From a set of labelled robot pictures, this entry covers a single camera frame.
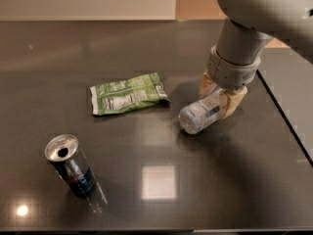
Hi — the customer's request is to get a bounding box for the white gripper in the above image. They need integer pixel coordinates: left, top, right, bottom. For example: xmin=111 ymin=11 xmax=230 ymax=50
xmin=199 ymin=46 xmax=261 ymax=118

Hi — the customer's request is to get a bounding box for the clear blue-label plastic bottle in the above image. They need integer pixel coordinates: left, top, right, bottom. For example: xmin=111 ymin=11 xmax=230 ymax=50
xmin=178 ymin=89 xmax=226 ymax=135

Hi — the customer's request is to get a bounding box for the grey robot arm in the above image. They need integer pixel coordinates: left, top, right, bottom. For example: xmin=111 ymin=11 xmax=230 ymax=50
xmin=200 ymin=0 xmax=313 ymax=118

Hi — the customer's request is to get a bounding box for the grey side table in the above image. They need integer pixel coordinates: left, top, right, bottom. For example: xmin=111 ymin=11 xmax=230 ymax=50
xmin=259 ymin=48 xmax=313 ymax=162

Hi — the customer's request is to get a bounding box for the green snack bag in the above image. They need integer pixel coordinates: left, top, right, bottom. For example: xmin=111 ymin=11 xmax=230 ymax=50
xmin=90 ymin=72 xmax=170 ymax=116

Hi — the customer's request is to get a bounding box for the dark blue drink can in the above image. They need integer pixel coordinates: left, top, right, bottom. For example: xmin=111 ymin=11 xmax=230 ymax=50
xmin=45 ymin=134 xmax=96 ymax=196

